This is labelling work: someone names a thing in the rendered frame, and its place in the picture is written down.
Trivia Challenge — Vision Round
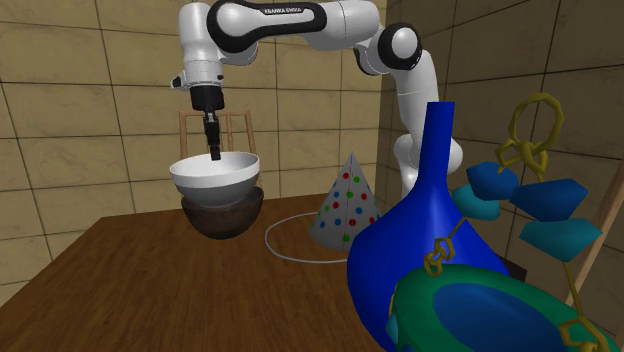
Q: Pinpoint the white bowl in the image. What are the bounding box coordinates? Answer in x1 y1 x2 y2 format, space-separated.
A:
168 151 262 209

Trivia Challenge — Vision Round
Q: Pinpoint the gold chain with blue gems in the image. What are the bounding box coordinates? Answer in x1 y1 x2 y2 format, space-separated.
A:
422 91 612 352

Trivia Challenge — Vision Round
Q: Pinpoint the dark brown bowl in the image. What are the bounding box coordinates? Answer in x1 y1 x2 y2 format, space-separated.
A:
180 186 265 241

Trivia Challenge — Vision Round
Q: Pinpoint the green and blue oval dish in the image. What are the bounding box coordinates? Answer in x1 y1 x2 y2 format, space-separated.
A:
386 264 621 352

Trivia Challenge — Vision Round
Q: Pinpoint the wooden table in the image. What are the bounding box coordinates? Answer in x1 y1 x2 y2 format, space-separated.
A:
0 191 391 352

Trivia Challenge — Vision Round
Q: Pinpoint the light wooden frame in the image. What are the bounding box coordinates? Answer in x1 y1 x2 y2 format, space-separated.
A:
564 159 624 309

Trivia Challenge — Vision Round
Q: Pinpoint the grey dotted party hat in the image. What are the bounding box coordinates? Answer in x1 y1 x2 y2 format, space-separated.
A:
264 150 383 265

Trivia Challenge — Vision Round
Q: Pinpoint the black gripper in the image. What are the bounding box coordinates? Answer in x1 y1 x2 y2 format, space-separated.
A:
189 86 226 162

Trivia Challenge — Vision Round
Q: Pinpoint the blue long-necked vase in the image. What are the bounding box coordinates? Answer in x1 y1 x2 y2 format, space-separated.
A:
345 100 512 352

